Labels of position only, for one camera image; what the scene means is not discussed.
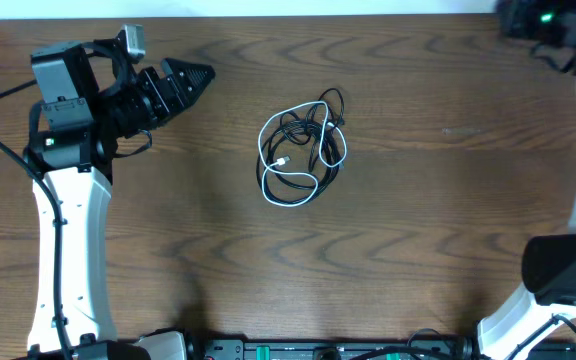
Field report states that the white usb cable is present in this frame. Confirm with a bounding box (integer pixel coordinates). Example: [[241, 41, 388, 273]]
[[257, 100, 348, 208]]

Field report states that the black usb cable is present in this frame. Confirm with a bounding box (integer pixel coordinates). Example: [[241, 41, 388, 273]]
[[255, 87, 349, 197]]

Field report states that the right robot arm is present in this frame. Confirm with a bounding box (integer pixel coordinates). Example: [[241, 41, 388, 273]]
[[463, 0, 576, 359]]

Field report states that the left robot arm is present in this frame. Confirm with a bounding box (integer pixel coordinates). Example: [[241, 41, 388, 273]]
[[24, 33, 215, 359]]

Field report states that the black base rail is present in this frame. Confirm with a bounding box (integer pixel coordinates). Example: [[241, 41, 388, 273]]
[[132, 328, 576, 360]]

